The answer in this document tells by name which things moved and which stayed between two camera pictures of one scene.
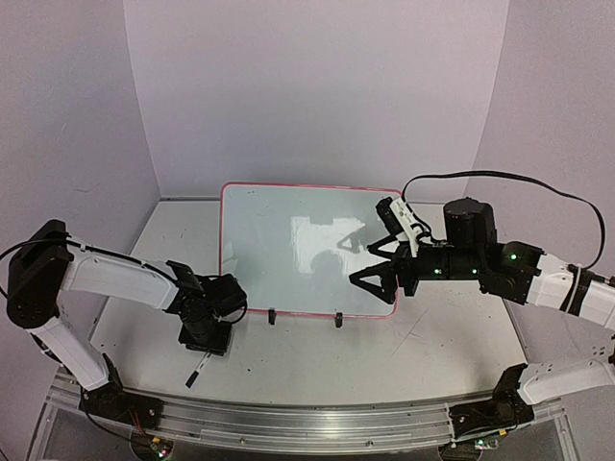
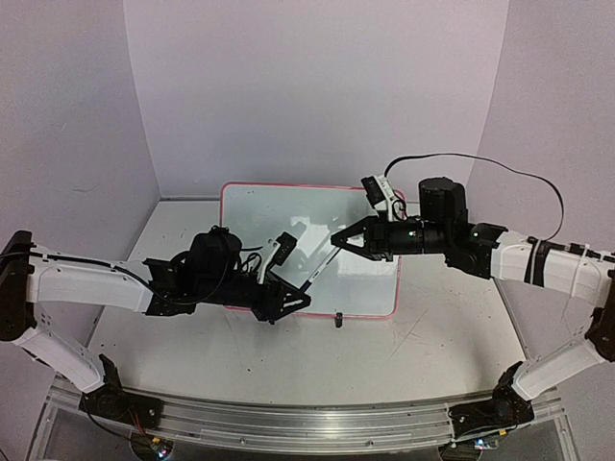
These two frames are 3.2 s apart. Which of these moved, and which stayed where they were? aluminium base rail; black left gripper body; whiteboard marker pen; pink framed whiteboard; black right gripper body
Moved: black left gripper body; whiteboard marker pen; black right gripper body
Stayed: aluminium base rail; pink framed whiteboard
